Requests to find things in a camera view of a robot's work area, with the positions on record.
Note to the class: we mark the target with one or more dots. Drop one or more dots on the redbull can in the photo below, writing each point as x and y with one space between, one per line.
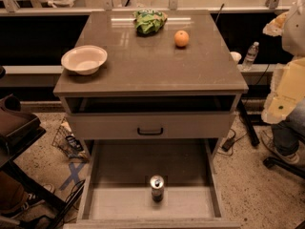
157 185

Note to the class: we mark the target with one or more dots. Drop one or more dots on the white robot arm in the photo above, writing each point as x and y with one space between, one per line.
287 88

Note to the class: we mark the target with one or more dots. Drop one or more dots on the grey drawer cabinet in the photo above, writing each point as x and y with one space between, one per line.
150 75

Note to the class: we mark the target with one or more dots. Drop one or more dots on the open bottom drawer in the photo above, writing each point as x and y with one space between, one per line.
118 195

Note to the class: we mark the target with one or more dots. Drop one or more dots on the orange fruit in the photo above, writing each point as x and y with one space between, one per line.
181 38

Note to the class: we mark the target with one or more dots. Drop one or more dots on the white bowl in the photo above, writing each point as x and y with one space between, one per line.
84 60

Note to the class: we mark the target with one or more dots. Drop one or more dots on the black power adapter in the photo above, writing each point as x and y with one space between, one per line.
228 144

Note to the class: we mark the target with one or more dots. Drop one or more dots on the green chip bag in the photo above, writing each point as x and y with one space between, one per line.
148 21

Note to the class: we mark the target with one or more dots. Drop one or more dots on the white cup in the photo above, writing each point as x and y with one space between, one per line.
236 57

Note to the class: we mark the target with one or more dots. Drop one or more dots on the clear water bottle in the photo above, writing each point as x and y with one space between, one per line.
250 56

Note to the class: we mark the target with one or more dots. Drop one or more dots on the black chair base right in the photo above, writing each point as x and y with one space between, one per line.
269 162

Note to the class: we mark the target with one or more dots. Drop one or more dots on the dark chair left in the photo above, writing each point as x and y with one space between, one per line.
18 131

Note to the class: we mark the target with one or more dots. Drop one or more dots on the seated person in jeans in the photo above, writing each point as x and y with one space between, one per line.
284 138

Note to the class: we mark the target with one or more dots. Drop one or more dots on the person's sneaker left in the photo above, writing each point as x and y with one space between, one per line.
15 200

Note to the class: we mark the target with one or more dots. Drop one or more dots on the closed drawer with handle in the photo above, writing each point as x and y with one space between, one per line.
141 126

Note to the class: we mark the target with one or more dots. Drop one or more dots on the wire basket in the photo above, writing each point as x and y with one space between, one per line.
68 144

